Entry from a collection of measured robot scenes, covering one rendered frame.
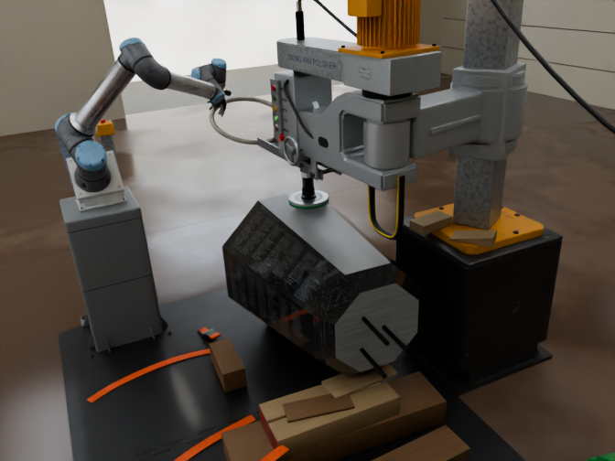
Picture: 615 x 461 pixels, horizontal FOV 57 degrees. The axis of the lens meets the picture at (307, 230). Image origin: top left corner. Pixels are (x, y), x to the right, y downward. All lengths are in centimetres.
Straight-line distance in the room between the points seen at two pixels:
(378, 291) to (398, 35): 102
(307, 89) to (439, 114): 68
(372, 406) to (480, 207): 110
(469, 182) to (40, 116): 737
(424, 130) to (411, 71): 32
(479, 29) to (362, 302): 129
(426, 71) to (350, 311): 100
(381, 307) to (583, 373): 133
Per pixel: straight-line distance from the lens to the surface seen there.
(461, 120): 259
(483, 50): 274
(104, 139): 430
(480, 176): 287
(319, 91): 284
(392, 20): 222
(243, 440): 266
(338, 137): 252
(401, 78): 217
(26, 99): 925
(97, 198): 335
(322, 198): 305
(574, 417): 312
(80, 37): 918
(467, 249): 278
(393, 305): 251
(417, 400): 282
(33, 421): 332
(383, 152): 232
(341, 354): 251
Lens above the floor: 202
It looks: 25 degrees down
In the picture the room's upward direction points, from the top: 3 degrees counter-clockwise
